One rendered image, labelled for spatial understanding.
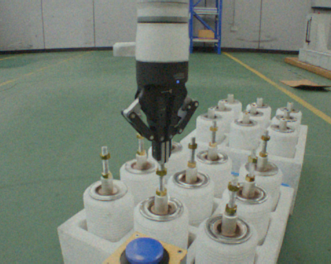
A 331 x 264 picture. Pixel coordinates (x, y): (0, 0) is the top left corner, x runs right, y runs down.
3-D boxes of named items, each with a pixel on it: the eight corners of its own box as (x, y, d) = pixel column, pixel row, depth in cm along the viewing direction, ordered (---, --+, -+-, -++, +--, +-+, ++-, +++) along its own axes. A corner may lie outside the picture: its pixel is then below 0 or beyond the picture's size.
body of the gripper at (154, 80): (151, 58, 37) (151, 130, 40) (202, 56, 41) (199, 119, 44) (123, 53, 43) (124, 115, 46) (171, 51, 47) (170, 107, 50)
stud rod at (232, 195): (225, 218, 44) (230, 175, 42) (228, 216, 45) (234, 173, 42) (230, 221, 44) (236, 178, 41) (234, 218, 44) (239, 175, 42)
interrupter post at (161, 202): (167, 214, 49) (167, 198, 48) (153, 213, 50) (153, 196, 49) (168, 206, 52) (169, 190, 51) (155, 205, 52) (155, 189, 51)
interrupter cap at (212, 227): (256, 247, 41) (257, 243, 41) (204, 245, 42) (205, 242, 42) (248, 216, 48) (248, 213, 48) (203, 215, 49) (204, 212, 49)
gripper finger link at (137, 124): (123, 105, 42) (149, 127, 46) (115, 115, 42) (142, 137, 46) (133, 110, 40) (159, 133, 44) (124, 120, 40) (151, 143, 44)
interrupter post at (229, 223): (237, 235, 44) (239, 218, 43) (221, 235, 44) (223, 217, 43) (235, 225, 46) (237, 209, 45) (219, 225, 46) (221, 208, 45)
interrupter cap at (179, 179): (177, 170, 65) (177, 167, 64) (211, 174, 63) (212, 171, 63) (168, 188, 58) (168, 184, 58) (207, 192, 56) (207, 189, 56)
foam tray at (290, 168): (300, 166, 120) (307, 125, 114) (291, 216, 87) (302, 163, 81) (214, 149, 137) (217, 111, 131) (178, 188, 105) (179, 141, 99)
